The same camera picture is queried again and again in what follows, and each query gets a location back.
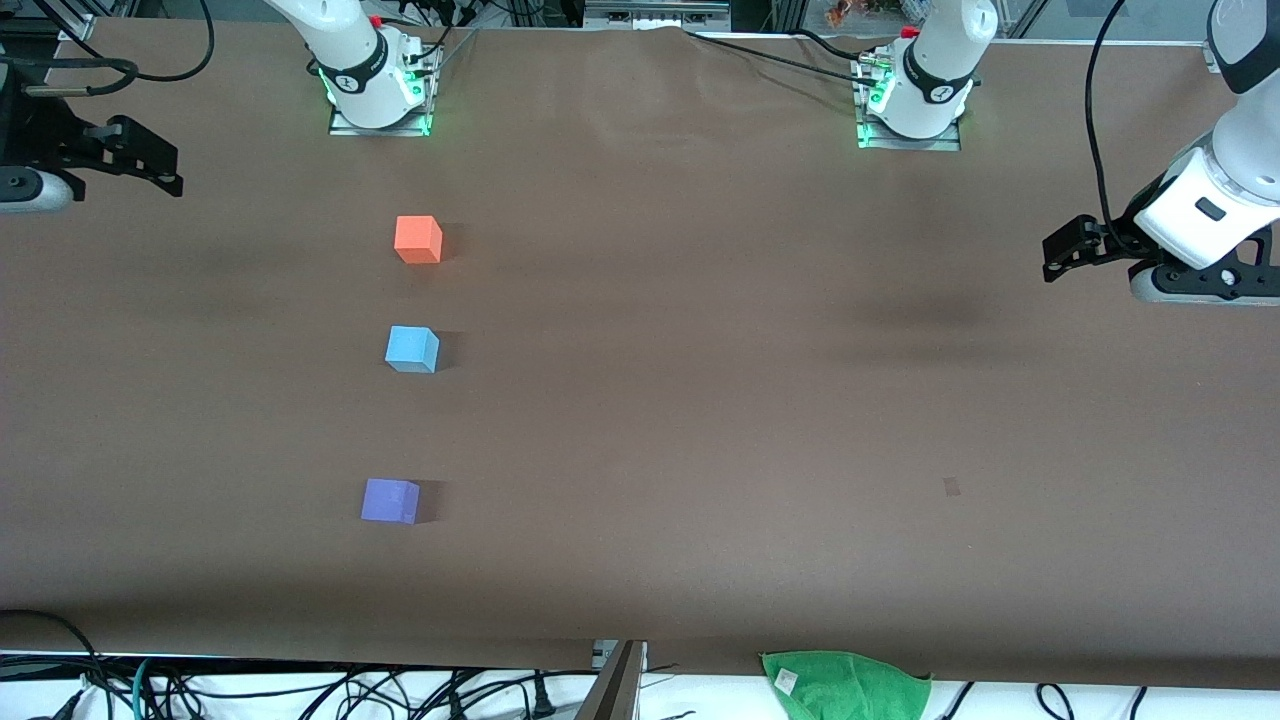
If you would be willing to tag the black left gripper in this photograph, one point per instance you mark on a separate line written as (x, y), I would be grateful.
(1117, 239)

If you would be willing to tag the orange foam block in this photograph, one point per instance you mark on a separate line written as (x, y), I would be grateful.
(417, 240)

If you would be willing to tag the grey aluminium profile bar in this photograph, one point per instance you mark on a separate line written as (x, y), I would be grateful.
(612, 690)

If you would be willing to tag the brown paper table cover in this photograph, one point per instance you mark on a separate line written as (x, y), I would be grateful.
(700, 450)

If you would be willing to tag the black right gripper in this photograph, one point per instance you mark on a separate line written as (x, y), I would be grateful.
(50, 142)

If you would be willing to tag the purple foam block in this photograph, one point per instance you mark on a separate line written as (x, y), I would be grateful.
(390, 501)

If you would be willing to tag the green microfibre cloth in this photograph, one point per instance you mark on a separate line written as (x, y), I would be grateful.
(850, 690)

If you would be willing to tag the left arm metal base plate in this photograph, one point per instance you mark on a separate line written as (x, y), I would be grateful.
(945, 143)

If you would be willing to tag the grey power strip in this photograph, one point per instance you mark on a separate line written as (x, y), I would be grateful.
(655, 15)

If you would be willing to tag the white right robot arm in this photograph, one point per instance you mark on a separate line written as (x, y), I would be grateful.
(350, 60)

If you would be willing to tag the blue foam block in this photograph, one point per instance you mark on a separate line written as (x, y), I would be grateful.
(412, 348)

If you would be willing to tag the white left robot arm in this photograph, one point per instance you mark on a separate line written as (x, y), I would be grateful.
(935, 70)

